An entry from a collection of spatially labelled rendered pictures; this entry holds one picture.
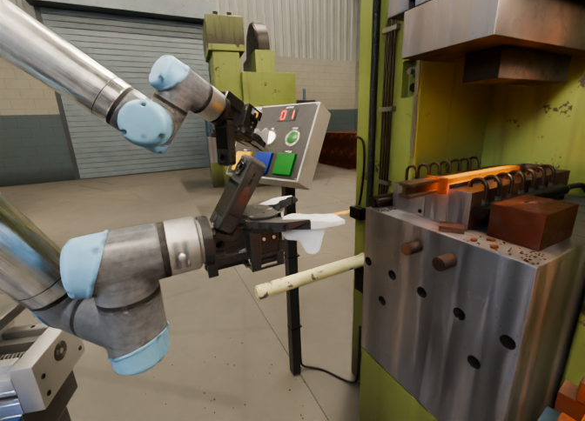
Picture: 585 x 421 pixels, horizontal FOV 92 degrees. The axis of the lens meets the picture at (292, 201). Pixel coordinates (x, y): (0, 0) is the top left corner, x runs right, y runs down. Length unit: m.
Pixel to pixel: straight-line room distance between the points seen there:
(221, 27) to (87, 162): 4.74
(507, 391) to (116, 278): 0.65
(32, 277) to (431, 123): 0.93
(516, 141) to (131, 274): 1.08
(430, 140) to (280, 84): 4.58
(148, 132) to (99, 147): 7.82
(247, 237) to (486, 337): 0.47
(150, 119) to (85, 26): 8.08
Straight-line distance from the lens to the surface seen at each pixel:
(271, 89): 5.34
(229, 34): 5.43
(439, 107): 0.98
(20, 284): 0.49
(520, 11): 0.72
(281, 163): 0.94
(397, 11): 0.81
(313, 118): 0.96
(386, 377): 0.96
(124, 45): 8.46
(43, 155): 8.61
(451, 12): 0.72
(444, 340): 0.74
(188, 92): 0.67
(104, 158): 8.35
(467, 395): 0.77
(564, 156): 1.11
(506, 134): 1.16
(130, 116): 0.53
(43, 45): 0.59
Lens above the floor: 1.14
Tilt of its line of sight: 16 degrees down
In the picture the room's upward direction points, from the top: 2 degrees counter-clockwise
